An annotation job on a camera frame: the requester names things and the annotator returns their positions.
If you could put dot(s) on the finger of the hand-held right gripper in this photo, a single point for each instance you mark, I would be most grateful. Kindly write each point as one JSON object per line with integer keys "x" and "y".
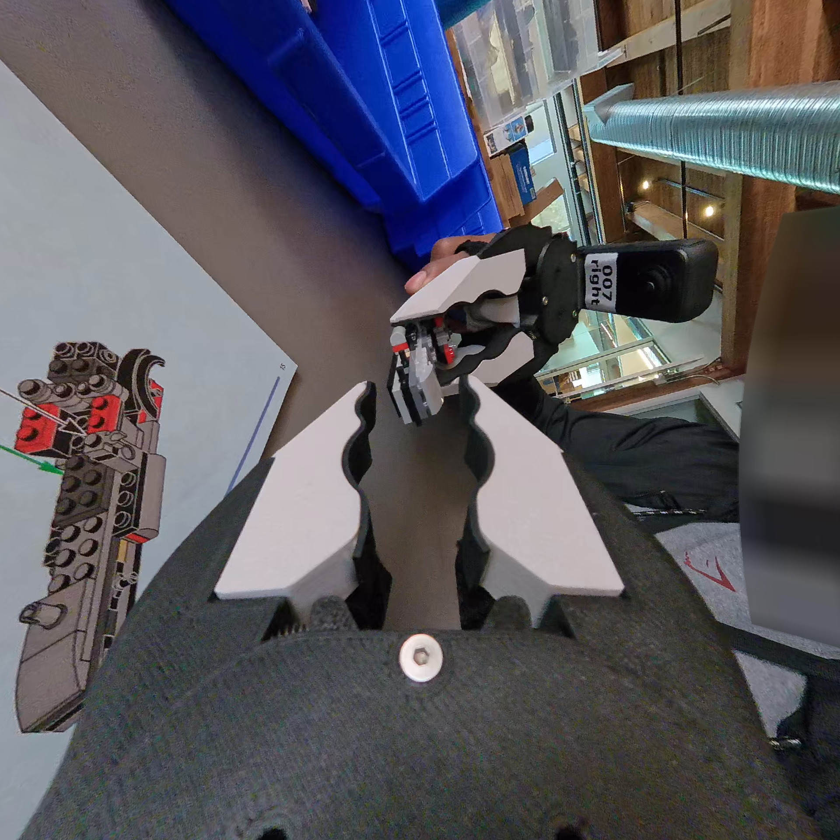
{"x": 459, "y": 282}
{"x": 508, "y": 358}

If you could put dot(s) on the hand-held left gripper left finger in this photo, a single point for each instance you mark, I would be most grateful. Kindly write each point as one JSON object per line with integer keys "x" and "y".
{"x": 295, "y": 518}

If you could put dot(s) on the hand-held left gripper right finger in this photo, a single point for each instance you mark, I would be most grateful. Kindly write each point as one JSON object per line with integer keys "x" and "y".
{"x": 544, "y": 525}

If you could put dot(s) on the grey brick model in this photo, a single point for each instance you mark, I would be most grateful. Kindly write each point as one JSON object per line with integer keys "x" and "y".
{"x": 420, "y": 380}

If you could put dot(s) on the grey desk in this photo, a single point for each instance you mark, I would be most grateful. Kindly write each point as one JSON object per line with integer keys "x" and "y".
{"x": 197, "y": 131}

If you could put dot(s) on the person's right hand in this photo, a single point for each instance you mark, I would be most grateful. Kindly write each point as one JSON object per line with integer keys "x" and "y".
{"x": 433, "y": 266}

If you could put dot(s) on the blue printed box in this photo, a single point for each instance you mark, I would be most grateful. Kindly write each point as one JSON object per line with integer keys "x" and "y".
{"x": 522, "y": 172}

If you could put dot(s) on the person's grey shirt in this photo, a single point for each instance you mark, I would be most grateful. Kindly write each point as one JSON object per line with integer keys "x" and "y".
{"x": 709, "y": 590}

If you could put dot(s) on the clear plastic storage rack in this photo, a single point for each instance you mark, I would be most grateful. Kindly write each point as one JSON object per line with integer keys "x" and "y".
{"x": 525, "y": 52}

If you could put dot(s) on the brick instruction booklet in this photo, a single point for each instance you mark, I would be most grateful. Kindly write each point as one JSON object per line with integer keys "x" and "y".
{"x": 98, "y": 295}

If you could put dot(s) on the silver ventilation duct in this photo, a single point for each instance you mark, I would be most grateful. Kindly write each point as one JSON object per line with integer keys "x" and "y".
{"x": 722, "y": 131}

